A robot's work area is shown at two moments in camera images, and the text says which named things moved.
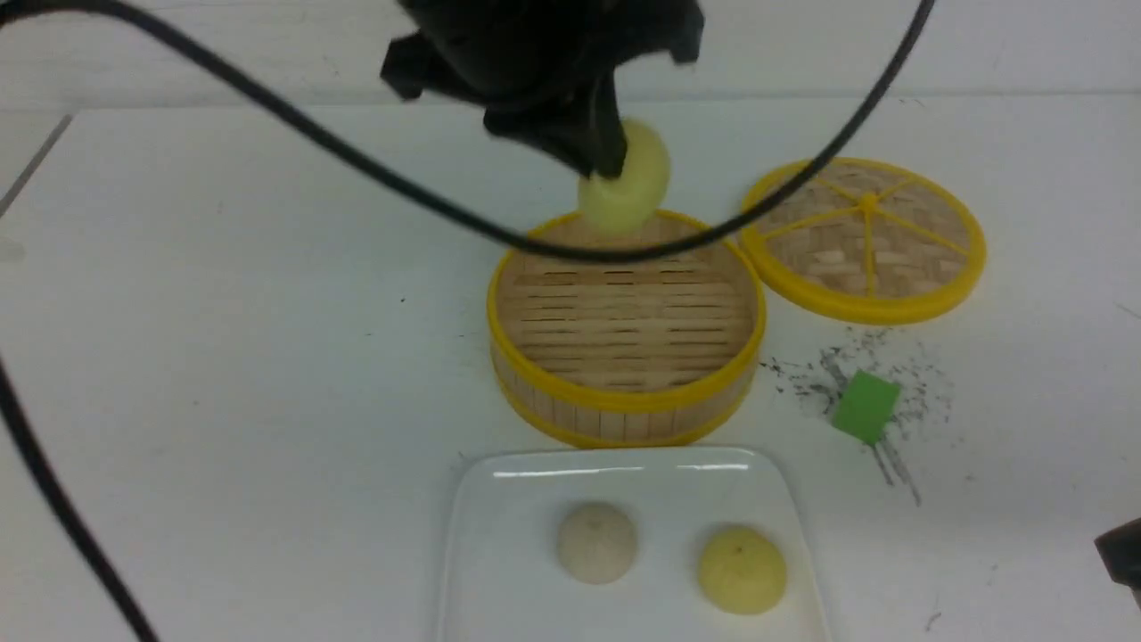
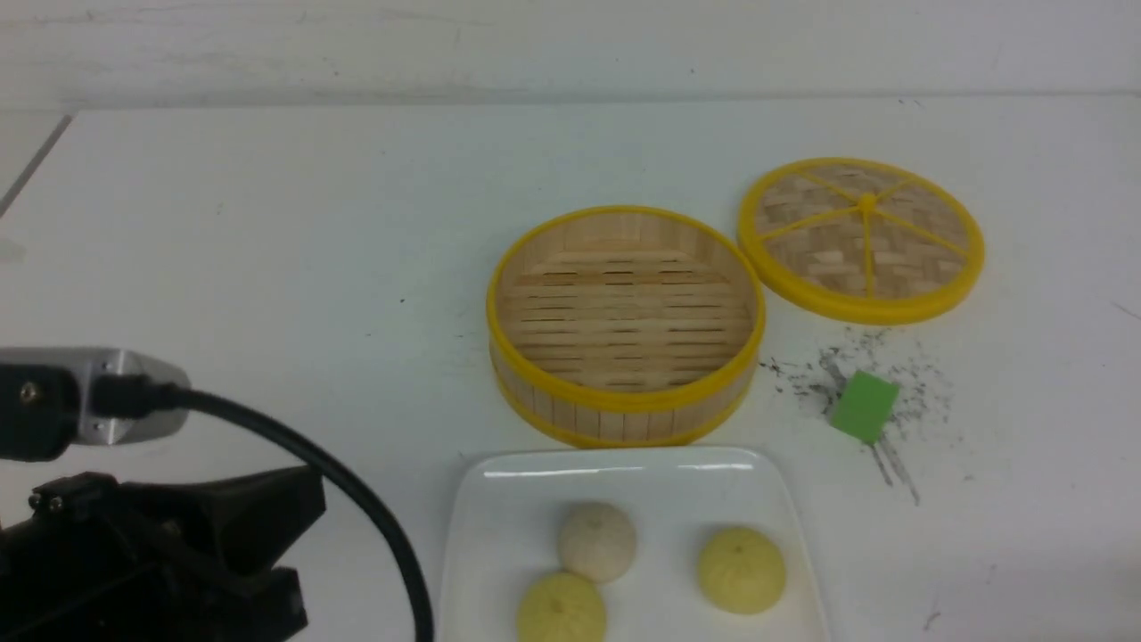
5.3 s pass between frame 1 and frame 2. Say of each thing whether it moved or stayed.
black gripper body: moved
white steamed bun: stayed
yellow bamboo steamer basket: stayed
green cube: stayed
